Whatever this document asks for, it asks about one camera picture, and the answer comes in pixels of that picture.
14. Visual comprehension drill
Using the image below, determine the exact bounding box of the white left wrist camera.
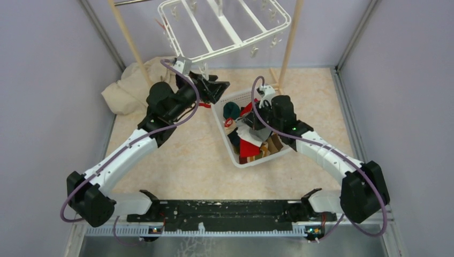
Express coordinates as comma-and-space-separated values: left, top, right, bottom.
173, 56, 192, 75

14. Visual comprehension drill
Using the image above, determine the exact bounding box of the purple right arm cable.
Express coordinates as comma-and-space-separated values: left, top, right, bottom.
251, 75, 389, 242

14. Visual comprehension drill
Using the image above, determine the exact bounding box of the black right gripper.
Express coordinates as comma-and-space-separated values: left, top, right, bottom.
243, 100, 283, 131

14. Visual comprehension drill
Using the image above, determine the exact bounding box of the dark navy sock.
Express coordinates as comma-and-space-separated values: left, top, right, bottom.
175, 73, 189, 90

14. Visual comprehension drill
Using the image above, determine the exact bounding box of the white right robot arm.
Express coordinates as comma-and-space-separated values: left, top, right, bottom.
244, 95, 390, 223

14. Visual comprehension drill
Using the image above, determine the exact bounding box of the red plain sock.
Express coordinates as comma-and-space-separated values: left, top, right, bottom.
239, 139, 262, 158

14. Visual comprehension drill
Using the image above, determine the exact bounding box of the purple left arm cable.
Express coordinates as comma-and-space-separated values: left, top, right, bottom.
59, 59, 201, 223

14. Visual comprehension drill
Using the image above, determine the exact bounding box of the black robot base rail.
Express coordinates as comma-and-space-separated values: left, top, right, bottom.
126, 199, 347, 240

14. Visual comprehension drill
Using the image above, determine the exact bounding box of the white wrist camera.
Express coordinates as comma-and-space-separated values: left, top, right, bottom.
173, 56, 192, 75
256, 85, 276, 109

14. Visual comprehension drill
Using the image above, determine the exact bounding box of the white grey sock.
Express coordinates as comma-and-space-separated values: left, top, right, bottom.
237, 125, 272, 147

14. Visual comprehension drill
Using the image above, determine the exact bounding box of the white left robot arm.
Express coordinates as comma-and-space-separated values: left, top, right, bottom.
66, 72, 230, 228

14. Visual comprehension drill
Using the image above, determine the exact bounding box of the brown cloth in basket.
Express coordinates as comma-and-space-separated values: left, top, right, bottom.
260, 134, 283, 157

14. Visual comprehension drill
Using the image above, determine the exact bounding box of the white plastic laundry basket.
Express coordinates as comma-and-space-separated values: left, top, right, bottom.
211, 89, 292, 168

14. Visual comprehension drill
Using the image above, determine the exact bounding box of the wooden drying rack frame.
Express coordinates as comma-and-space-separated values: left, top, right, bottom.
108, 1, 298, 89

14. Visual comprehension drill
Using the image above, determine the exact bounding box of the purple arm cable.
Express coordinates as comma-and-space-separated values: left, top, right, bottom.
59, 59, 201, 223
251, 75, 389, 242

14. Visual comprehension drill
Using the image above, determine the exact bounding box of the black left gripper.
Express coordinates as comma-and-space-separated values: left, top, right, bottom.
168, 71, 231, 121

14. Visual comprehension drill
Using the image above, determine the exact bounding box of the teal sock in basket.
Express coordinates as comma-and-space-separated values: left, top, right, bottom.
223, 102, 241, 120

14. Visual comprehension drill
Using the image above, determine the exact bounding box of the beige crumpled cloth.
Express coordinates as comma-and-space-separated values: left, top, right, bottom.
101, 57, 175, 115

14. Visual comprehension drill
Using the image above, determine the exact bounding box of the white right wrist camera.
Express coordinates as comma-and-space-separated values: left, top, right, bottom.
256, 85, 276, 109

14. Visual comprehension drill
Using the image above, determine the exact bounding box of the red snowflake sock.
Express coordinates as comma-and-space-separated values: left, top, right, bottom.
240, 102, 255, 117

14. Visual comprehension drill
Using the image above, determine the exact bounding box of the white plastic sock hanger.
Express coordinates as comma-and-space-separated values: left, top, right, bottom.
157, 1, 292, 70

